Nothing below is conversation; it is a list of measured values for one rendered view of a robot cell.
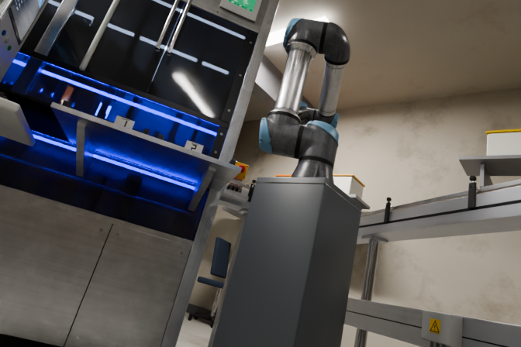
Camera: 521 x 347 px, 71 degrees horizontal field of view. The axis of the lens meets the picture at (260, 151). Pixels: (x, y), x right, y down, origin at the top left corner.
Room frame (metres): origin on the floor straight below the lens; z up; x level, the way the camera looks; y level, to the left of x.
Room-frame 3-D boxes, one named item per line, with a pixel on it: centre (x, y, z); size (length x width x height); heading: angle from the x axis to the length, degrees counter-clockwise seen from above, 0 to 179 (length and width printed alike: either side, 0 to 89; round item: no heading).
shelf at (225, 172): (1.50, 0.45, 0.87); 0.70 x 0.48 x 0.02; 103
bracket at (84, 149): (1.44, 0.69, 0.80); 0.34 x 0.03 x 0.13; 13
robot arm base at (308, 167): (1.12, -0.19, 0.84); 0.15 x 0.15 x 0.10
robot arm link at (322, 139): (1.12, -0.18, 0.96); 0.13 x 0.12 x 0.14; 80
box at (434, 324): (1.23, -0.70, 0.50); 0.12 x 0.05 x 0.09; 13
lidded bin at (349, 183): (3.85, -0.95, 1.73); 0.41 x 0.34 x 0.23; 47
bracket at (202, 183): (1.55, 0.20, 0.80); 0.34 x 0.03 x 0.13; 13
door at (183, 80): (1.69, 0.40, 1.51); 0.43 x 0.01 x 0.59; 103
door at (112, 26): (1.59, 0.84, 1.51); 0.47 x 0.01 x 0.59; 103
